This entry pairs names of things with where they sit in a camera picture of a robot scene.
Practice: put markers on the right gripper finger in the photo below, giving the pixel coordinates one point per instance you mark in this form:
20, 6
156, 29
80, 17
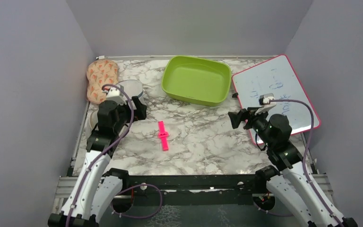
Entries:
235, 122
243, 114

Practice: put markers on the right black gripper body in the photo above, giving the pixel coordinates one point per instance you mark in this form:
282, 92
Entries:
256, 122

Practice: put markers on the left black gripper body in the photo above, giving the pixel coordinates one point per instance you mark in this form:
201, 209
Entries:
125, 112

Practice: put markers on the white mesh laundry bag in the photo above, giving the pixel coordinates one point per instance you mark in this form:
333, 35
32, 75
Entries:
130, 87

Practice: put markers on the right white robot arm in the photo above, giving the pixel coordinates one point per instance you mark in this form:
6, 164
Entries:
287, 177

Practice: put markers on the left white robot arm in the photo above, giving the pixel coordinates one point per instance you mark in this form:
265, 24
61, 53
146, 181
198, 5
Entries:
94, 188

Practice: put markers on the pink plastic clip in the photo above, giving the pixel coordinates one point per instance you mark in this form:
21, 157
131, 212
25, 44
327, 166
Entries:
163, 136

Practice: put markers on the floral orange pouch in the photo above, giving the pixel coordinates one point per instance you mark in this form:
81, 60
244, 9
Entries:
99, 73

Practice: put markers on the green plastic tray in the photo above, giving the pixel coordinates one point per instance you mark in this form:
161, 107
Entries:
196, 80

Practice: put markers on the pink framed whiteboard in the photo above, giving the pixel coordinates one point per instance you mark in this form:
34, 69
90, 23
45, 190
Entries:
276, 76

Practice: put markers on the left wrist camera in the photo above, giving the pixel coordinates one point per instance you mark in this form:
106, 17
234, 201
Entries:
113, 94

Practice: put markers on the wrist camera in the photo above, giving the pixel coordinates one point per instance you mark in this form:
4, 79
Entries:
113, 94
266, 103

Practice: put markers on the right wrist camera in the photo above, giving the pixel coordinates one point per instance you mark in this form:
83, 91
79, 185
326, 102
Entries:
266, 103

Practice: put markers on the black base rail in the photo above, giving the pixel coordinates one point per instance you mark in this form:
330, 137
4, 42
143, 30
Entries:
180, 190

